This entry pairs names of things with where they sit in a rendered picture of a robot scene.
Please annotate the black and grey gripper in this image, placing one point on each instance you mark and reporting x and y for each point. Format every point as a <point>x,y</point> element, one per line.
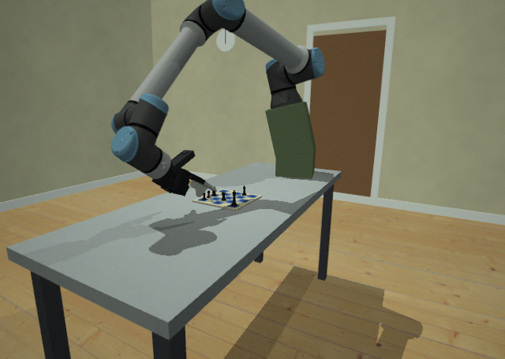
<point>179,182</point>

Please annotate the blue and cream chessboard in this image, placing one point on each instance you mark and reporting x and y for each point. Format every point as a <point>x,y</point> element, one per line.
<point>241,201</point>

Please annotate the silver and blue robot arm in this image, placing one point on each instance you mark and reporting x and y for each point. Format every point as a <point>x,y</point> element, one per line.
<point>135,145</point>

